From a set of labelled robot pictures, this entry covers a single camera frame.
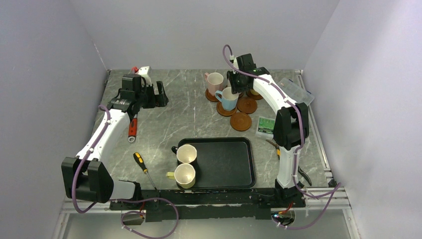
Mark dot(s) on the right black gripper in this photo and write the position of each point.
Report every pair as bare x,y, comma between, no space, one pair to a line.
235,88

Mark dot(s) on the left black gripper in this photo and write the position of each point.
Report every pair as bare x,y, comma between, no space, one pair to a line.
157,100

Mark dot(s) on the light blue mug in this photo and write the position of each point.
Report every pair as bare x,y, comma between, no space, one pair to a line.
227,98

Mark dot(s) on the brown wooden coaster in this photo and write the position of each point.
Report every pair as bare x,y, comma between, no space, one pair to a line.
223,112
210,97
253,96
240,121
247,105

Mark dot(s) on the pink mug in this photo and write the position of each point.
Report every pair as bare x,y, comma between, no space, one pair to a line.
214,82

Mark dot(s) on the black handled cream mug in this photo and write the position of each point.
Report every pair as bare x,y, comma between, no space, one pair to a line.
185,154

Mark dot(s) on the pale yellow mug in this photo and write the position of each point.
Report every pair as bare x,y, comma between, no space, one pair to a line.
184,175

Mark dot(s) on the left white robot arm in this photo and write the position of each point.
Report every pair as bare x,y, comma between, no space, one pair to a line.
86,176

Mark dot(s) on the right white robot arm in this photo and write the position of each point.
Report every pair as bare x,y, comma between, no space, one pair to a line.
291,124

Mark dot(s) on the green screw bit box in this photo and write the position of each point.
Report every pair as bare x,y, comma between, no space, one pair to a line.
265,127

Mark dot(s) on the clear plastic organizer box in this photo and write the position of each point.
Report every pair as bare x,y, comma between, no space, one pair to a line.
295,92

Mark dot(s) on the yellow black screwdriver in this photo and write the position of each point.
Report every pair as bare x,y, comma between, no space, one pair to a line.
139,160

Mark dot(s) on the black plastic tray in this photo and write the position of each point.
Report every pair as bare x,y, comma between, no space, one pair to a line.
222,162

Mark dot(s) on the red handled adjustable wrench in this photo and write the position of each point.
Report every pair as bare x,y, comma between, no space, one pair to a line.
132,130

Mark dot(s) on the yellow handled pliers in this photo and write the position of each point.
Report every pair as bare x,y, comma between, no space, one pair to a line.
276,147

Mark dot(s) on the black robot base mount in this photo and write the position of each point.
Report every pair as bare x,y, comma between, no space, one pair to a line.
258,203

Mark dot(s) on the aluminium frame rail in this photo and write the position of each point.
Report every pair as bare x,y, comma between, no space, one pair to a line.
189,114

